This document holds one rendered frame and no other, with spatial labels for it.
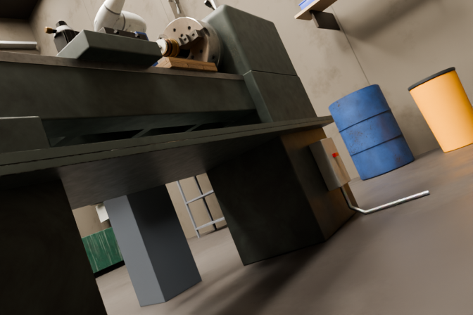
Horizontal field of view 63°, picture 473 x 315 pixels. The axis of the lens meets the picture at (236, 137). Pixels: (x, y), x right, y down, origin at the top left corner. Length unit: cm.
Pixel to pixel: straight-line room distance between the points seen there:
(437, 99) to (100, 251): 606
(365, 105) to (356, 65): 102
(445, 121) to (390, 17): 159
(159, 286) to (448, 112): 270
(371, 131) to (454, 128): 74
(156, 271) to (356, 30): 375
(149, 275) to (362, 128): 263
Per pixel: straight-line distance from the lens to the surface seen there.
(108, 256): 772
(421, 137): 474
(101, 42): 121
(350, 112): 402
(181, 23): 195
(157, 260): 207
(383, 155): 400
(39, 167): 83
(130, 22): 241
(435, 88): 368
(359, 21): 494
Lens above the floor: 33
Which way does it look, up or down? 8 degrees up
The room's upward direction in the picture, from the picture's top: 23 degrees counter-clockwise
